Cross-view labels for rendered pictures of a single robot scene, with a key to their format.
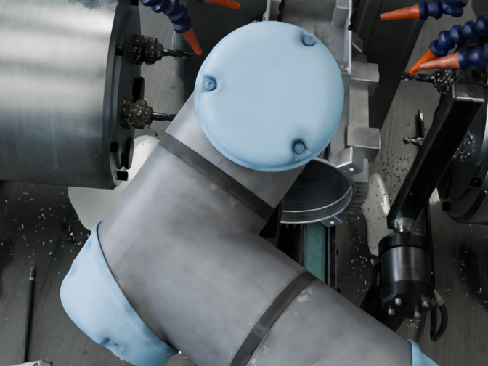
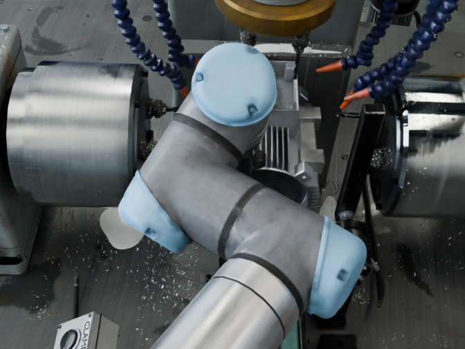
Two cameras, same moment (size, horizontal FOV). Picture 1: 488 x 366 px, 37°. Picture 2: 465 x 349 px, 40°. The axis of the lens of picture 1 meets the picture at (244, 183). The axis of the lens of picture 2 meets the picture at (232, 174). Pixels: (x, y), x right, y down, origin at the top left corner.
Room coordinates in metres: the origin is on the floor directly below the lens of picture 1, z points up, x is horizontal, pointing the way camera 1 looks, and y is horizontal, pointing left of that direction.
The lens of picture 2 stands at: (-0.19, -0.02, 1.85)
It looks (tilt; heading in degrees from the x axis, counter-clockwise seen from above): 50 degrees down; 2
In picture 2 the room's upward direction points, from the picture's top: 3 degrees clockwise
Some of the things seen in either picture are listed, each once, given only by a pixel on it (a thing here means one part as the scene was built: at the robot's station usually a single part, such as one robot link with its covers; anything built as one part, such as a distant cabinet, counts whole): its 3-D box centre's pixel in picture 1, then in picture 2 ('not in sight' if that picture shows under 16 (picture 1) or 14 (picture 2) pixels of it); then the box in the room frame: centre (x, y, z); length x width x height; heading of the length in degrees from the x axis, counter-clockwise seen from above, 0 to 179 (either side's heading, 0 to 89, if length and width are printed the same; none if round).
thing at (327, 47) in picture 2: (292, 49); (259, 106); (0.72, -0.04, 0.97); 0.30 x 0.11 x 0.34; 93
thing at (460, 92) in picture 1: (428, 168); (357, 169); (0.44, -0.19, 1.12); 0.04 x 0.03 x 0.26; 3
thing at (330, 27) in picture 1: (304, 51); (266, 100); (0.60, -0.05, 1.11); 0.12 x 0.11 x 0.07; 2
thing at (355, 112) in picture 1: (293, 125); (262, 154); (0.56, -0.05, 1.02); 0.20 x 0.19 x 0.19; 2
